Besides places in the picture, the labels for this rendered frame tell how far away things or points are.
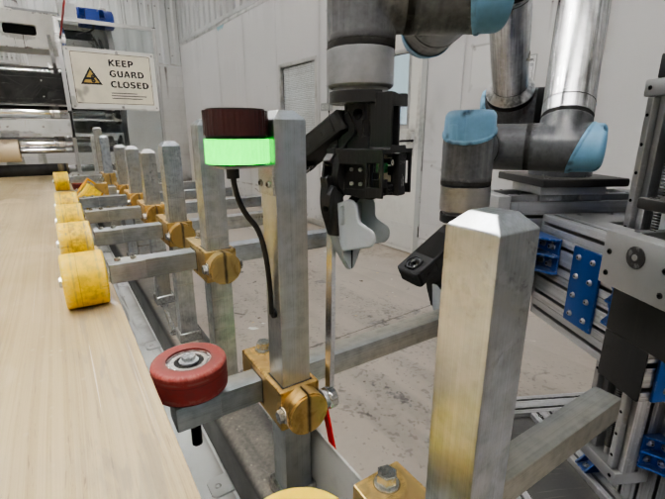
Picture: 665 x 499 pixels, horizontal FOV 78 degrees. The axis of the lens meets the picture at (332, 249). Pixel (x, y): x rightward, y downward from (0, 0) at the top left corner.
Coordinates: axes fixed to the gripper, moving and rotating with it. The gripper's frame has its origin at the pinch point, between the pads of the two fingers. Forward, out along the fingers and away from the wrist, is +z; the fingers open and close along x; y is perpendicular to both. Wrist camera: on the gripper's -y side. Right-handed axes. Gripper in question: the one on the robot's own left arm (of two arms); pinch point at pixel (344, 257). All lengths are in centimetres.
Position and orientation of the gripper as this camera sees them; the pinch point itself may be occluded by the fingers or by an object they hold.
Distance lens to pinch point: 53.7
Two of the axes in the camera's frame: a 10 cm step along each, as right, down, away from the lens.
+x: 5.9, -2.1, 7.8
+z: 0.1, 9.7, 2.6
